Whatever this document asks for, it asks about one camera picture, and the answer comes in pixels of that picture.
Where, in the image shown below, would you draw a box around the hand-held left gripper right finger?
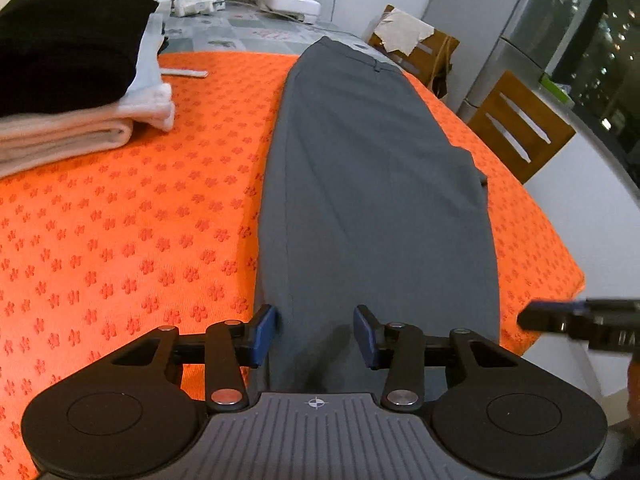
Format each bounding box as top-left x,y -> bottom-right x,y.
353,304 -> 523,415

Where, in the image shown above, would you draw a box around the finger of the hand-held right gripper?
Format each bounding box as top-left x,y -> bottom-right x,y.
517,299 -> 590,333

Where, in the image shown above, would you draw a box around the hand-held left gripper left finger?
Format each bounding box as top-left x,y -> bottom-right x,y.
111,304 -> 278,415

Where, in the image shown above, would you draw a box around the grey pants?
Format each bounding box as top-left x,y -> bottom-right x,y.
255,36 -> 501,395

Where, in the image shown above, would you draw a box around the orange patterned mat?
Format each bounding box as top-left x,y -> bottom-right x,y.
0,51 -> 586,480

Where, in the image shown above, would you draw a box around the wooden slatted chair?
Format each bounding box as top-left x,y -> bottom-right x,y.
467,70 -> 576,183

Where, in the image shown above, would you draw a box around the white light-blue garment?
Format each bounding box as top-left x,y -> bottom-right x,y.
120,0 -> 176,133

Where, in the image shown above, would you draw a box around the dark window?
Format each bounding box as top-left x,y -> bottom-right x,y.
550,0 -> 640,183

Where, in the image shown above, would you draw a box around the wooden chair with cloth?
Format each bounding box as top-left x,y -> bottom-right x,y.
369,4 -> 460,98

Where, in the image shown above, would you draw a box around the pinkish folded towel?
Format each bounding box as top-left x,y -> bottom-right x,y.
0,105 -> 135,178

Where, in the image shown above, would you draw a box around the grey refrigerator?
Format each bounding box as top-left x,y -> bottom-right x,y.
462,0 -> 616,121

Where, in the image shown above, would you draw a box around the checked tablecloth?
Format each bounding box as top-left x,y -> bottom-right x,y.
159,7 -> 401,68

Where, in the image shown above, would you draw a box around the torn paper sheet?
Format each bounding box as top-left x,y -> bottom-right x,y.
375,7 -> 435,56

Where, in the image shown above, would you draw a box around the white power adapter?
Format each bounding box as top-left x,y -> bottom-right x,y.
257,0 -> 321,25

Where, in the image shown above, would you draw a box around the white power strip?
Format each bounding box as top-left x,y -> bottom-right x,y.
172,0 -> 227,17

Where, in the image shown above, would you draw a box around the black folded garment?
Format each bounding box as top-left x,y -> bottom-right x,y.
0,0 -> 163,118

